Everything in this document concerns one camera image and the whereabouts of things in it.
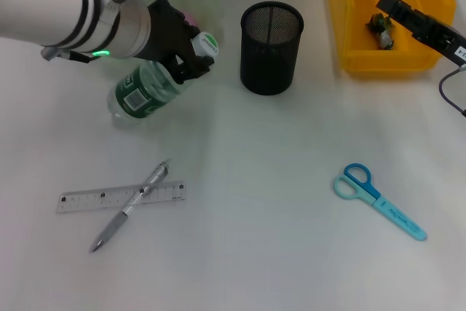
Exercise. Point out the black mesh pen holder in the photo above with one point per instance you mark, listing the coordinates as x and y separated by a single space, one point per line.
267 70

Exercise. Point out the blue scissors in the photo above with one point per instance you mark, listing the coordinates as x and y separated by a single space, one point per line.
397 216

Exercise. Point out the silver ballpoint pen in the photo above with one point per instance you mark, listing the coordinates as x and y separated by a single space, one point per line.
120 216

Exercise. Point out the clear plastic ruler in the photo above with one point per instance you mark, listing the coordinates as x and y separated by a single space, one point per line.
83 198

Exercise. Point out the clear water bottle green label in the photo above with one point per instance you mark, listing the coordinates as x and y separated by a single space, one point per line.
138 100

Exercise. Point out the pink toy peach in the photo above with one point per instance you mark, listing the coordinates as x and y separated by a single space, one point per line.
193 20

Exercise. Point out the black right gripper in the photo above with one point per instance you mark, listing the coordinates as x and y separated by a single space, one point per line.
444 39

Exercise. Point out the yellow plastic bin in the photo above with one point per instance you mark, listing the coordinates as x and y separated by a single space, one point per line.
393 63

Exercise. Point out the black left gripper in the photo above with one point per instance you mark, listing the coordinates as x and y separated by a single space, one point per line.
167 34

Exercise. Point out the green translucent plastic bowl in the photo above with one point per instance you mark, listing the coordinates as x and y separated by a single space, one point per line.
215 16

